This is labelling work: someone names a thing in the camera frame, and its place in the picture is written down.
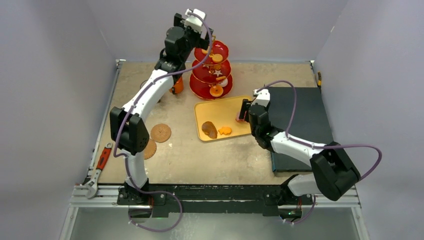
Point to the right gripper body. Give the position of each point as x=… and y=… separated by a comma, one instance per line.
x=244, y=111

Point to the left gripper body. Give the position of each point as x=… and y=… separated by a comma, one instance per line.
x=192, y=36

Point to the red white cake slice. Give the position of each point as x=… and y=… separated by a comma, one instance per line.
x=239, y=120

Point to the orange fish cookie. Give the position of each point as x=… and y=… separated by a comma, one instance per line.
x=225, y=130

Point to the white iced star cookie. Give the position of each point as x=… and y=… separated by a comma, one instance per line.
x=217, y=73

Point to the red three tier stand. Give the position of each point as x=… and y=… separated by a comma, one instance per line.
x=202, y=78

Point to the square scalloped biscuit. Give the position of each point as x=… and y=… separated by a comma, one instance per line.
x=221, y=78

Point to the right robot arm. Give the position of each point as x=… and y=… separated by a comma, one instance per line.
x=333, y=172

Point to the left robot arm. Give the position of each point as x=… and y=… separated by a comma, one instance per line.
x=127, y=123

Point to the yellow serving tray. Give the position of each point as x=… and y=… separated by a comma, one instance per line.
x=221, y=113

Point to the orange mug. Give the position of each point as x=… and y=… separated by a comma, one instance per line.
x=178, y=87

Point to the round woven coaster far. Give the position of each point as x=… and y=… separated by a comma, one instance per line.
x=160, y=133

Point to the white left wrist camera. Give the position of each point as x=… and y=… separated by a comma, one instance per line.
x=194, y=19

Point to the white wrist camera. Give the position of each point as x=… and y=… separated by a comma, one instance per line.
x=262, y=97
x=194, y=19

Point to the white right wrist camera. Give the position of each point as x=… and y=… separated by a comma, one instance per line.
x=262, y=97

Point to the yellow black tool handle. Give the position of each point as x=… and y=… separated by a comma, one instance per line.
x=319, y=79

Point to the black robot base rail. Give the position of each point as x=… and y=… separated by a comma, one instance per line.
x=163, y=199

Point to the red handled adjustable wrench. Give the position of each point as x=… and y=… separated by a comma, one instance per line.
x=92, y=184

